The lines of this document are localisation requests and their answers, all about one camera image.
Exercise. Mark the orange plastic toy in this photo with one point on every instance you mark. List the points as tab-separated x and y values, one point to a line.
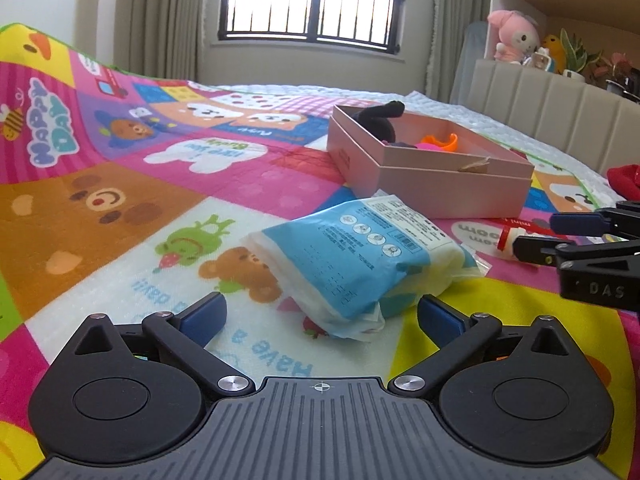
448	144

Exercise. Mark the pink cardboard box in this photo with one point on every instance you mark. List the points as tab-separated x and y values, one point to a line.
482	179

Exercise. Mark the black plush toy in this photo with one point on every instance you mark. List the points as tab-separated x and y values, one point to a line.
376	120

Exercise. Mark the pink plush bunny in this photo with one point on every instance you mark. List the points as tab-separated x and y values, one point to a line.
517	36

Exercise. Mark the beige curtain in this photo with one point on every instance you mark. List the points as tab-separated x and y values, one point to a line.
158	38

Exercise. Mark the potted green plant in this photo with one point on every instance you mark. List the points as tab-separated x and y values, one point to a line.
577	57

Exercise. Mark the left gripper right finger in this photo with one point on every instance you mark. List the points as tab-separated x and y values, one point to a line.
460	340

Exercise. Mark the red cloth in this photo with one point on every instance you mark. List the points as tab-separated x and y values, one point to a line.
625	181

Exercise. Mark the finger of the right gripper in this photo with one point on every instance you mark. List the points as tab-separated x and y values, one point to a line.
552	251
622	220

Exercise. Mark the beige padded headboard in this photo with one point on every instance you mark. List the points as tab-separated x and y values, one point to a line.
597	127

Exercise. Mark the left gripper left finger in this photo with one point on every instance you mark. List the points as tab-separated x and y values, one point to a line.
182	338

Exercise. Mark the yellow plush duck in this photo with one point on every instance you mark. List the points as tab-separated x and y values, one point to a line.
556	51

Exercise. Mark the small white red bottle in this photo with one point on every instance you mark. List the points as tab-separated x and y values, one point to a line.
511	229

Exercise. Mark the window with black bars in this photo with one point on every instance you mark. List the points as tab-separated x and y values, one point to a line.
364	24

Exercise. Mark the pink plastic toy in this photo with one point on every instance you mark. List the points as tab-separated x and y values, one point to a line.
428	147

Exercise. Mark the colourful cartoon play mat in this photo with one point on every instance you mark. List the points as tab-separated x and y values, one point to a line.
120	194

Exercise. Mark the blue white tissue pack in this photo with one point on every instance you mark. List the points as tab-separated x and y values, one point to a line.
354	265

